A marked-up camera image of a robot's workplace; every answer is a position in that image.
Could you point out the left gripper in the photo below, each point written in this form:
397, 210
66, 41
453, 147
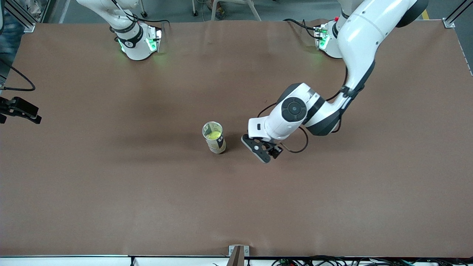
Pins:
276, 149

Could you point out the clear tennis ball can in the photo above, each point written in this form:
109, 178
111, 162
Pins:
218, 146

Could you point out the yellow Roland Garros tennis ball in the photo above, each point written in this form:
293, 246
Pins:
213, 136

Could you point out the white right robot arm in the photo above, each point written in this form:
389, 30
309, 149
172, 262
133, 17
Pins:
136, 48

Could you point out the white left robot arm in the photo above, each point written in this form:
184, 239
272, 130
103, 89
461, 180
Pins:
362, 37

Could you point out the paper table cover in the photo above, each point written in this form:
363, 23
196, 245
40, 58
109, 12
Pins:
332, 203

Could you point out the chair leg with caster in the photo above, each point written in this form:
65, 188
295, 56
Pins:
143, 14

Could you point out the patterned shoe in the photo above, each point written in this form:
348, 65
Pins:
220, 11

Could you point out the aluminium frame profile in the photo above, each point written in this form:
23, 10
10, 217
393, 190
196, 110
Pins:
27, 25
449, 23

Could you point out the metal table edge bracket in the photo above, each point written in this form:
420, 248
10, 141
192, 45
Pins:
238, 255

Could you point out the white stool frame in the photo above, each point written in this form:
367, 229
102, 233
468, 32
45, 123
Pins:
254, 10

